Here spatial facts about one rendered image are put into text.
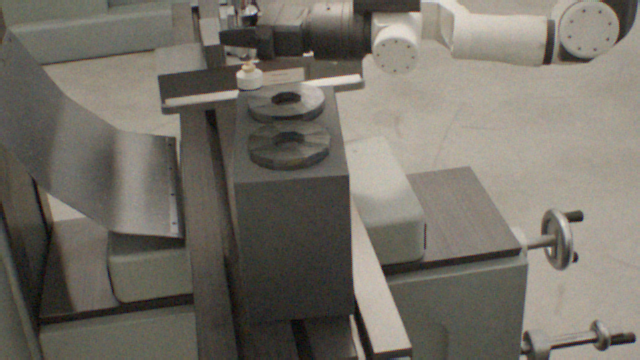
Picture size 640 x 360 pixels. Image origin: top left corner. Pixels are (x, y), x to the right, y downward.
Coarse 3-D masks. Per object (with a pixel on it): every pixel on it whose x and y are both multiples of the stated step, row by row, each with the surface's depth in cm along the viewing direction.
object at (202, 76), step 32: (160, 64) 146; (192, 64) 146; (224, 64) 144; (256, 64) 145; (288, 64) 146; (320, 64) 147; (352, 64) 148; (160, 96) 148; (192, 96) 146; (224, 96) 146
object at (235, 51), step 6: (258, 18) 129; (228, 24) 128; (234, 24) 127; (240, 24) 127; (246, 24) 127; (252, 24) 127; (234, 48) 129; (240, 48) 129; (246, 48) 129; (234, 54) 130; (240, 54) 129; (246, 54) 129; (252, 54) 130
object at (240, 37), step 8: (224, 32) 127; (232, 32) 127; (240, 32) 126; (248, 32) 126; (224, 40) 127; (232, 40) 127; (240, 40) 127; (248, 40) 127; (248, 48) 128; (256, 48) 127
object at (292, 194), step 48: (240, 96) 106; (288, 96) 104; (240, 144) 96; (288, 144) 95; (336, 144) 95; (240, 192) 90; (288, 192) 90; (336, 192) 90; (240, 240) 93; (288, 240) 93; (336, 240) 93; (288, 288) 96; (336, 288) 97
